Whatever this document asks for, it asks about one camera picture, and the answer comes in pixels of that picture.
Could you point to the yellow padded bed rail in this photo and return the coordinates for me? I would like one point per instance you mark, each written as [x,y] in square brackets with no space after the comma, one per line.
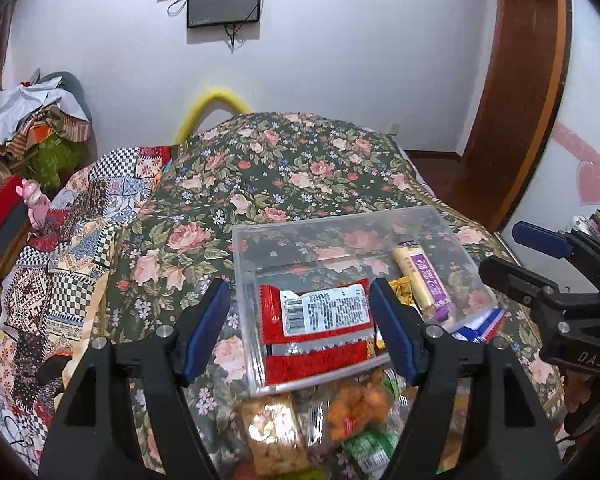
[215,100]

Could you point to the yellow purple snack bar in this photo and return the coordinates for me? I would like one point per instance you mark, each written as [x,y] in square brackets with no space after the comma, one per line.
[422,275]

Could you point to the red white blue packet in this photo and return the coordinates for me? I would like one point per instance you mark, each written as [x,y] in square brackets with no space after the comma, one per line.
[480,326]

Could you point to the clear plastic box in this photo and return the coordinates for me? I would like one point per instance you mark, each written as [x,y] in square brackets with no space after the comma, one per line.
[290,255]

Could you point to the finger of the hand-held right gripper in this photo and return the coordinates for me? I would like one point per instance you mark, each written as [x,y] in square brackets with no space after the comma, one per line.
[517,276]
[540,239]

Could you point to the red box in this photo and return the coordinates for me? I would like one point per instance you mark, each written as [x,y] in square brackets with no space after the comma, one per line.
[0,210]

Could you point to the clear orange snack packet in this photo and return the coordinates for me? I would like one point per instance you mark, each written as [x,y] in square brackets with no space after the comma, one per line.
[355,407]

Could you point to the patchwork quilt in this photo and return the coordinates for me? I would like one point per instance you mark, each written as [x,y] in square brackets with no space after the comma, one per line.
[55,270]

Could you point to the small wall-mounted screen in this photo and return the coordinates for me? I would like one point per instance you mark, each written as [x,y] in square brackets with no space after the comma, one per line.
[225,2]

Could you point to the dark floral blanket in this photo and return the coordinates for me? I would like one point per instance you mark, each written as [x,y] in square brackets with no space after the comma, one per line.
[290,165]

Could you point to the small yellow snack packet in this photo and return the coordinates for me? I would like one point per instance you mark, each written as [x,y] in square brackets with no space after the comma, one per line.
[404,291]

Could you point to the green snack packet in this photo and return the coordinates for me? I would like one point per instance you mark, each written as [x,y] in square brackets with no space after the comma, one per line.
[372,452]

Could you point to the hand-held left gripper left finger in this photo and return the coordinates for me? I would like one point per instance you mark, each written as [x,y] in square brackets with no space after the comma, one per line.
[207,332]

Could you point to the wooden door frame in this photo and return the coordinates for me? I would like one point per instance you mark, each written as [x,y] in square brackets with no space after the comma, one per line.
[525,90]

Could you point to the red snack packet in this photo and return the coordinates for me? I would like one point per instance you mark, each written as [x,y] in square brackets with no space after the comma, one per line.
[320,355]

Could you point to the pink plush toy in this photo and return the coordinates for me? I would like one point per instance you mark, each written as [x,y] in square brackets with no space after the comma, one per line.
[36,202]

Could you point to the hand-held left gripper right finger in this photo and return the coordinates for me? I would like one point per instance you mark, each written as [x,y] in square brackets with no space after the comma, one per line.
[395,332]

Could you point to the clear peanut brittle packet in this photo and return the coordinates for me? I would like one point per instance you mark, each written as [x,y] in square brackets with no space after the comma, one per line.
[272,432]

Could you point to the pink heart wall sticker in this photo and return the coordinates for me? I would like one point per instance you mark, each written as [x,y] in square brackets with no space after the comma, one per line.
[592,180]

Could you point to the pile of clothes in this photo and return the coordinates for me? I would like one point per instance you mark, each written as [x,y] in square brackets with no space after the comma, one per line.
[40,120]

